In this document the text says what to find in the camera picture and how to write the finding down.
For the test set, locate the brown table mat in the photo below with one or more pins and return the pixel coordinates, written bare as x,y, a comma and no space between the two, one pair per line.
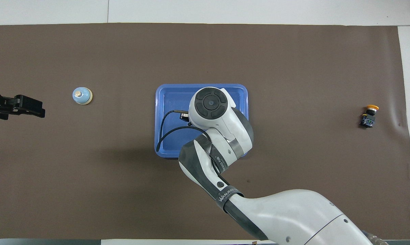
89,187

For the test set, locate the yellow push button switch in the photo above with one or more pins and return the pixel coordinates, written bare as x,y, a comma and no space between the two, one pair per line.
368,117

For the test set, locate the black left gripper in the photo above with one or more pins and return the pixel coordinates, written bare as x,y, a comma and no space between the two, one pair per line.
7,105

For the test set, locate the blue plastic tray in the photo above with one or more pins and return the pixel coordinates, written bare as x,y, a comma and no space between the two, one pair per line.
172,98

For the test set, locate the light blue call bell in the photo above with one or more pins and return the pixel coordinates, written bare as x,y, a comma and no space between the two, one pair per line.
82,95

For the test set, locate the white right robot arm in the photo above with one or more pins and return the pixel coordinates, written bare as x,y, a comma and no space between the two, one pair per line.
293,217

